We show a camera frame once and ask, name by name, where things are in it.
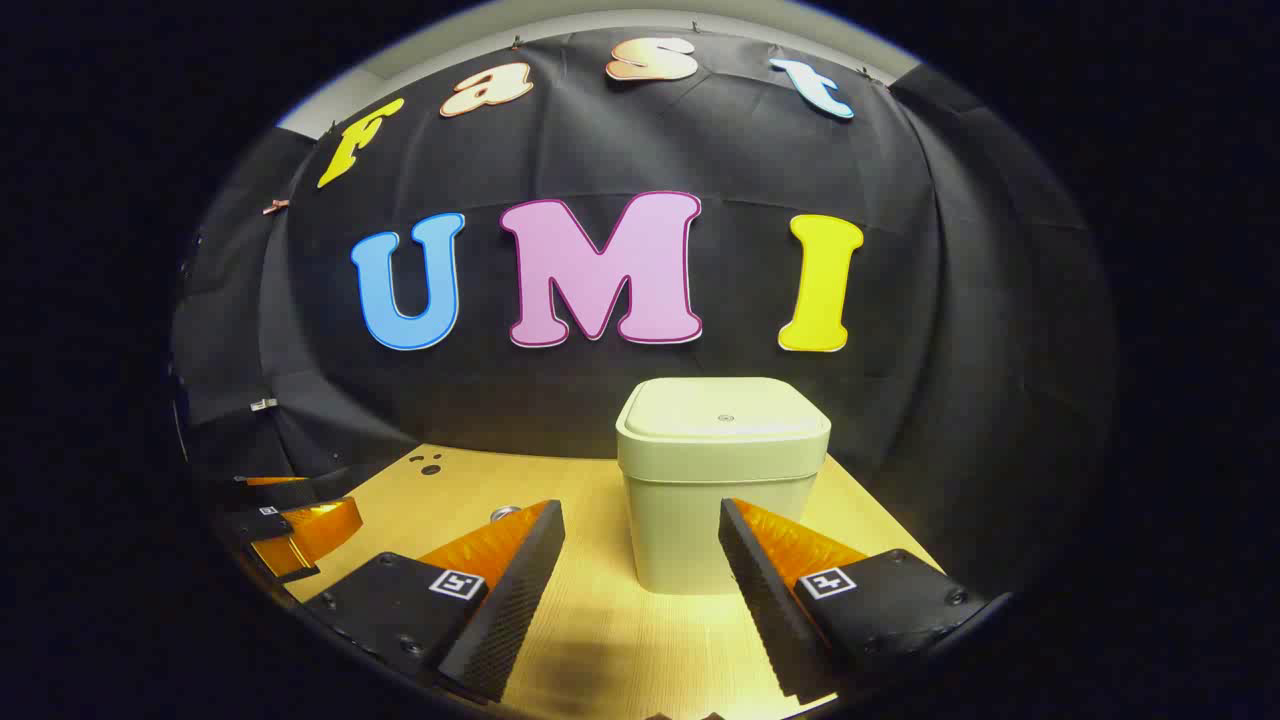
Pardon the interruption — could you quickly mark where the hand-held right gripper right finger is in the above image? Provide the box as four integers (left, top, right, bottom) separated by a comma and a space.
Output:
718, 497, 988, 704

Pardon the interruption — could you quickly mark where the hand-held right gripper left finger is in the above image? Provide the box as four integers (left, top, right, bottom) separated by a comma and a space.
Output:
303, 500, 566, 703

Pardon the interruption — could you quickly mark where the pale green desktop garbage bin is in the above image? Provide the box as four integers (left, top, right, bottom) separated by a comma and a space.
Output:
615, 377, 832, 596

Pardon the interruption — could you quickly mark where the black backdrop cloth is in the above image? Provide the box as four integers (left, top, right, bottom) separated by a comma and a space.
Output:
170, 25, 1116, 601

